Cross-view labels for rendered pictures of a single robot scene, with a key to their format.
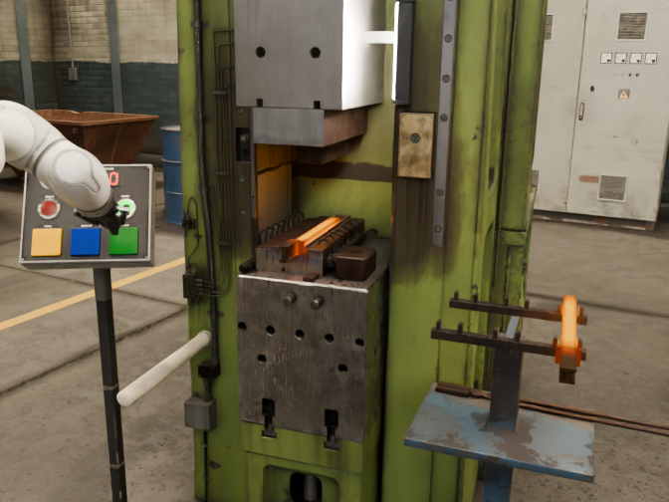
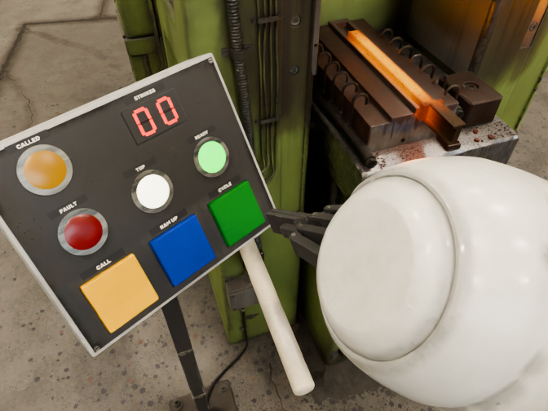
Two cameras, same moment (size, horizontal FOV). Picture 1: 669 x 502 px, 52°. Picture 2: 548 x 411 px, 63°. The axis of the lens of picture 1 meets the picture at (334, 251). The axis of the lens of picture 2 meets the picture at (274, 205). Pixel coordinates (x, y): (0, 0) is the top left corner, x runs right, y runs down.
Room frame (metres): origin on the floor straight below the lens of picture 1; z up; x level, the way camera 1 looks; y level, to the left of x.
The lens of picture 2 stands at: (1.39, 0.80, 1.50)
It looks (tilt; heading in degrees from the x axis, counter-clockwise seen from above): 46 degrees down; 322
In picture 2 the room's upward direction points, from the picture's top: straight up
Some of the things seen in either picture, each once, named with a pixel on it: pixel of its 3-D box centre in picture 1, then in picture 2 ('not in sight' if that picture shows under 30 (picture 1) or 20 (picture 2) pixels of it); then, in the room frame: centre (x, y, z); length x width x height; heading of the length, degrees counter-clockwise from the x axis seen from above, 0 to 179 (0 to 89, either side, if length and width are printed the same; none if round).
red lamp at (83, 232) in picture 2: (49, 208); (83, 232); (1.81, 0.78, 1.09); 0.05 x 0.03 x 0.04; 72
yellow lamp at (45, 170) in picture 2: not in sight; (45, 170); (1.85, 0.78, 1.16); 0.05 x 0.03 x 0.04; 72
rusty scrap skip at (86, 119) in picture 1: (68, 150); not in sight; (8.30, 3.25, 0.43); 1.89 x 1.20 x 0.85; 62
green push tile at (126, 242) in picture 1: (123, 241); (236, 213); (1.79, 0.57, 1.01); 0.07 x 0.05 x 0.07; 97
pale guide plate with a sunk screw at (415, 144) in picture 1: (415, 145); not in sight; (1.84, -0.21, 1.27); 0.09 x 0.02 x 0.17; 72
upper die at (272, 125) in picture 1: (315, 121); not in sight; (2.01, 0.06, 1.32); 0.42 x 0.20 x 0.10; 162
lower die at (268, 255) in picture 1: (314, 241); (364, 75); (2.01, 0.06, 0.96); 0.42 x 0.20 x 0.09; 162
